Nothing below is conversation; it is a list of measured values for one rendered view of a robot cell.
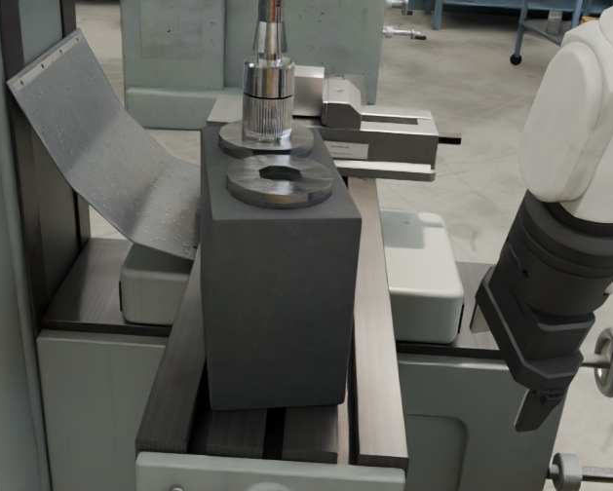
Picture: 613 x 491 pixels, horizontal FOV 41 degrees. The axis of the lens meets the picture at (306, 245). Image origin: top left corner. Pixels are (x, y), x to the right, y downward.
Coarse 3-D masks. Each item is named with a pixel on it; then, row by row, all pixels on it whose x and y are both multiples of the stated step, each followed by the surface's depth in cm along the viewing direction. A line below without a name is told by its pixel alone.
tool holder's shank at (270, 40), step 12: (264, 0) 70; (276, 0) 70; (264, 12) 71; (276, 12) 70; (264, 24) 71; (276, 24) 71; (264, 36) 71; (276, 36) 71; (252, 48) 73; (264, 48) 72; (276, 48) 72; (264, 60) 72; (276, 60) 73
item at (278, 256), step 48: (240, 144) 74; (288, 144) 74; (240, 192) 65; (288, 192) 64; (336, 192) 68; (240, 240) 63; (288, 240) 64; (336, 240) 65; (240, 288) 65; (288, 288) 66; (336, 288) 67; (240, 336) 68; (288, 336) 68; (336, 336) 69; (240, 384) 70; (288, 384) 71; (336, 384) 71
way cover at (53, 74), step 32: (32, 64) 109; (64, 64) 118; (96, 64) 130; (64, 96) 115; (96, 96) 126; (64, 128) 111; (96, 128) 121; (128, 128) 131; (64, 160) 108; (96, 160) 116; (128, 160) 124; (160, 160) 134; (96, 192) 111; (128, 192) 118; (192, 192) 129; (128, 224) 112; (160, 224) 116; (192, 224) 120; (192, 256) 111
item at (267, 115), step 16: (256, 80) 72; (272, 80) 72; (288, 80) 73; (256, 96) 73; (272, 96) 73; (288, 96) 74; (256, 112) 74; (272, 112) 73; (288, 112) 74; (256, 128) 74; (272, 128) 74; (288, 128) 75
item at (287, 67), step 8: (256, 56) 75; (248, 64) 72; (256, 64) 72; (264, 64) 72; (272, 64) 72; (280, 64) 72; (288, 64) 72; (248, 72) 73; (256, 72) 72; (264, 72) 72; (272, 72) 72; (280, 72) 72; (288, 72) 73
